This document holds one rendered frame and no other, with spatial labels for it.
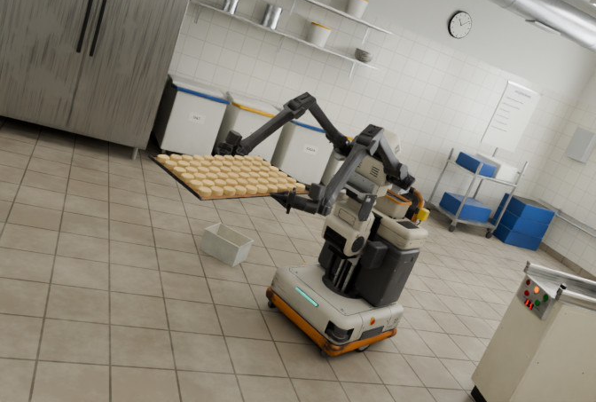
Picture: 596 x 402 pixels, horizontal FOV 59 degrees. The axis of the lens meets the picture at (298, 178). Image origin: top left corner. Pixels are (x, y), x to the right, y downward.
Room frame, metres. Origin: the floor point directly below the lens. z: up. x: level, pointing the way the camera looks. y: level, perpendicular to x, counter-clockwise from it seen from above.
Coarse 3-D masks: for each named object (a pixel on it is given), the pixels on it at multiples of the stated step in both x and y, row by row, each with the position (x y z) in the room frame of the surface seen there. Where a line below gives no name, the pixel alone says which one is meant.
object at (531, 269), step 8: (528, 264) 2.86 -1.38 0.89; (536, 264) 2.89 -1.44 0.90; (528, 272) 2.86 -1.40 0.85; (536, 272) 2.87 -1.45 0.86; (544, 272) 2.88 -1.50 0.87; (552, 272) 2.90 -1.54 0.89; (560, 272) 2.91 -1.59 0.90; (552, 280) 2.90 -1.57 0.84; (560, 280) 2.92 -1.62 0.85; (568, 280) 2.93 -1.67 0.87; (576, 280) 2.95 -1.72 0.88; (584, 280) 2.96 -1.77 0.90; (584, 288) 2.97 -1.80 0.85; (592, 288) 2.98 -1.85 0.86
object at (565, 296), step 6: (558, 294) 2.59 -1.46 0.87; (564, 294) 2.58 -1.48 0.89; (570, 294) 2.59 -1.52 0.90; (576, 294) 2.62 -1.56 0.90; (558, 300) 2.58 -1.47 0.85; (564, 300) 2.58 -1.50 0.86; (570, 300) 2.59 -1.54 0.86; (576, 300) 2.60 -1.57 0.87; (582, 300) 2.61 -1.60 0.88; (588, 300) 2.62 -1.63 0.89; (594, 300) 2.63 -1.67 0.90; (582, 306) 2.62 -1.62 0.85; (588, 306) 2.63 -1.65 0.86; (594, 306) 2.64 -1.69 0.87
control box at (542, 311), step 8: (536, 280) 2.79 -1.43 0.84; (520, 288) 2.84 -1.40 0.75; (528, 288) 2.79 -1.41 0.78; (544, 288) 2.70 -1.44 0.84; (520, 296) 2.81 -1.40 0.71; (528, 296) 2.76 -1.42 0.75; (536, 296) 2.71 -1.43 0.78; (552, 296) 2.62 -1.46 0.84; (528, 304) 2.73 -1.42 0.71; (544, 304) 2.64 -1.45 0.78; (552, 304) 2.62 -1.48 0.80; (536, 312) 2.66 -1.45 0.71; (544, 312) 2.62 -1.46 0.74
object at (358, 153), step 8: (352, 144) 2.36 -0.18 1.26; (376, 144) 2.34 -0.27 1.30; (352, 152) 2.31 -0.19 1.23; (360, 152) 2.30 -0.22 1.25; (368, 152) 2.32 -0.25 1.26; (352, 160) 2.28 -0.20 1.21; (360, 160) 2.31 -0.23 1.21; (344, 168) 2.25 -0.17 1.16; (352, 168) 2.27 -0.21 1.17; (336, 176) 2.23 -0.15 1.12; (344, 176) 2.23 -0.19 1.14; (328, 184) 2.21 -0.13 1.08; (336, 184) 2.20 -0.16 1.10; (344, 184) 2.24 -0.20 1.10; (328, 192) 2.18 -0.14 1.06; (336, 192) 2.20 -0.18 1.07; (328, 200) 2.14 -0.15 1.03
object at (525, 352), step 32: (576, 288) 2.94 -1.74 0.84; (512, 320) 2.82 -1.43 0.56; (544, 320) 2.63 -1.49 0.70; (576, 320) 2.61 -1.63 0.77; (512, 352) 2.71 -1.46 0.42; (544, 352) 2.58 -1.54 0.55; (576, 352) 2.64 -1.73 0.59; (480, 384) 2.81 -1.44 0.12; (512, 384) 2.61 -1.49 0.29; (544, 384) 2.61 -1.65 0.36; (576, 384) 2.67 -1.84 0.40
